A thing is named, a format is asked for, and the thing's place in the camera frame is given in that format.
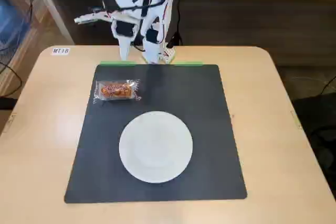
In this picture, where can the small beige edge sticker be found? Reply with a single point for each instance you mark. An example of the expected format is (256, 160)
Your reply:
(296, 119)
(11, 118)

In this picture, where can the black chair base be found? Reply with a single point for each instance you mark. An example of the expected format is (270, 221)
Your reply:
(315, 119)

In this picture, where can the blue plastic container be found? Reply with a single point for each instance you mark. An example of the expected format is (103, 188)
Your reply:
(11, 16)

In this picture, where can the black rectangular mat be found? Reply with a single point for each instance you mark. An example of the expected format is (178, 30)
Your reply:
(210, 129)

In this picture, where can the white paper plate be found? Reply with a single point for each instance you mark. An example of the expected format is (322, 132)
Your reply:
(156, 146)

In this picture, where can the white MT18 label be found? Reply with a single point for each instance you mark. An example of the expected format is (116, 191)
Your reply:
(60, 51)

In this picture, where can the white controller board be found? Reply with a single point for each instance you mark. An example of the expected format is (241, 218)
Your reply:
(169, 54)

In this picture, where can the clear brown donut snack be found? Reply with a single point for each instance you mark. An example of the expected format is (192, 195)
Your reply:
(115, 91)

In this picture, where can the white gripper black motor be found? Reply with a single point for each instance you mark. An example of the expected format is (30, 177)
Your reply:
(121, 42)

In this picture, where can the green tape strip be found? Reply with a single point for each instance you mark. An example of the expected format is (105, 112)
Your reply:
(188, 63)
(118, 63)

